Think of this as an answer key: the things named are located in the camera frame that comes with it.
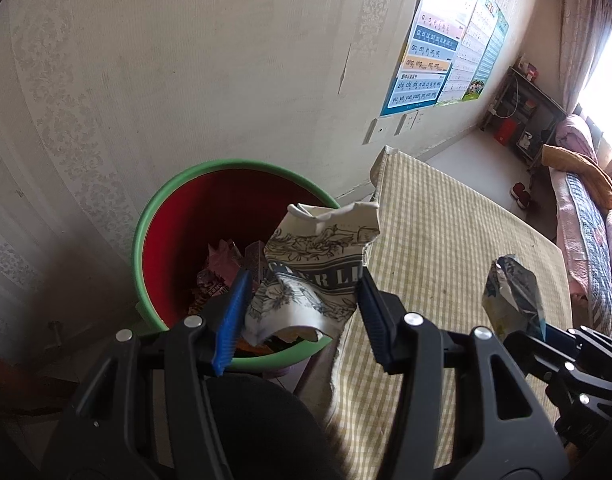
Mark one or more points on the metal shelf rack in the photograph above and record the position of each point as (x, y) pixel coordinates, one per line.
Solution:
(526, 110)

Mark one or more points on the blue letter wall poster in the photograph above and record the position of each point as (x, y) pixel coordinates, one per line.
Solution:
(426, 60)

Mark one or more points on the teal chart wall poster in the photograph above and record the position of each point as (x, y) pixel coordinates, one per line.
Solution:
(488, 60)

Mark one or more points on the green-rimmed red trash bin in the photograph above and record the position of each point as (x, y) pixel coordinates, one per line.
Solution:
(196, 200)

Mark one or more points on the bright window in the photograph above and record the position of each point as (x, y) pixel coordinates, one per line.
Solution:
(606, 80)

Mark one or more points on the heap of wrappers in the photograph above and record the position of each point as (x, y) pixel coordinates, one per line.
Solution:
(206, 295)

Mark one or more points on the white wall socket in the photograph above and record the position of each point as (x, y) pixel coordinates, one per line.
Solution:
(405, 122)
(375, 130)
(420, 117)

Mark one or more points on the tan blanket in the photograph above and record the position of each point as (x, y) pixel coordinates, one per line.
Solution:
(581, 175)

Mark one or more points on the bed with blue patterned sheet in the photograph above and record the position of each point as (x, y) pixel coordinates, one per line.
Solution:
(586, 250)

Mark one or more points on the pale pink wrapper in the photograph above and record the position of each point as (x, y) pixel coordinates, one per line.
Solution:
(223, 262)

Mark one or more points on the metal floor door stopper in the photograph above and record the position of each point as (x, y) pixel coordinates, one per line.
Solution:
(57, 332)

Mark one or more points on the white printed paper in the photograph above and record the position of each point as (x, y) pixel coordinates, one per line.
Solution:
(306, 280)

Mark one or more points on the crushed white drink carton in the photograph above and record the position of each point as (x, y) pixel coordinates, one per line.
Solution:
(513, 295)

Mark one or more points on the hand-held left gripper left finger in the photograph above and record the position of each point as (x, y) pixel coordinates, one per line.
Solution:
(233, 325)

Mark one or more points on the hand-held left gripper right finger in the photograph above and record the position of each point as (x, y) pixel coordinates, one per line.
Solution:
(376, 325)

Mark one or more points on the white chart wall poster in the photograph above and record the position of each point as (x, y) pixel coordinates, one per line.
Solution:
(468, 60)

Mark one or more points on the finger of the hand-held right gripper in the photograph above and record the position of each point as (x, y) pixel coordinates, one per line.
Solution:
(558, 340)
(531, 355)

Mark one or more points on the light patterned curtain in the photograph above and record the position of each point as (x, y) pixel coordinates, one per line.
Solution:
(581, 35)

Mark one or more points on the checkered tablecloth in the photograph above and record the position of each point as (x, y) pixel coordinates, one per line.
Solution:
(436, 230)

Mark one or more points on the red box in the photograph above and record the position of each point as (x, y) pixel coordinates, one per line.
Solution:
(505, 131)

